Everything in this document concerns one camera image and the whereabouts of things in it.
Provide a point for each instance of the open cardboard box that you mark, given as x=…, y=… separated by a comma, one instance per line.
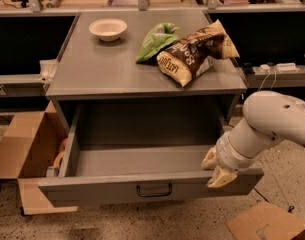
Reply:
x=27, y=148

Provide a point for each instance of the green chip bag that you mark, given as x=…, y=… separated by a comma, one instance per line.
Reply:
x=160, y=36

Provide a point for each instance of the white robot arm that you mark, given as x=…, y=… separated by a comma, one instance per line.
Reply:
x=268, y=118

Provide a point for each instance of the white power strip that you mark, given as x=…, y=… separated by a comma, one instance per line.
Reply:
x=280, y=67

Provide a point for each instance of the grey top drawer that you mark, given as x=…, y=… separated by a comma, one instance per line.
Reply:
x=125, y=151

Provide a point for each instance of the white bowl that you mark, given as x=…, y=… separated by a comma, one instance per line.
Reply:
x=108, y=29

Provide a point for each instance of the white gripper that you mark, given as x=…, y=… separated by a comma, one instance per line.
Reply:
x=226, y=153

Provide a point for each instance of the flat cardboard piece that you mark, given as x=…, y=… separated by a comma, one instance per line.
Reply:
x=266, y=221

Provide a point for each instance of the brown chip bag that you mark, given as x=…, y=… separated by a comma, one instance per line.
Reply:
x=188, y=58

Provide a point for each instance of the grey drawer cabinet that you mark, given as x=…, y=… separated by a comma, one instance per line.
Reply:
x=92, y=70

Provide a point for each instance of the items inside cardboard box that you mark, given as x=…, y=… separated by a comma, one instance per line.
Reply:
x=53, y=170

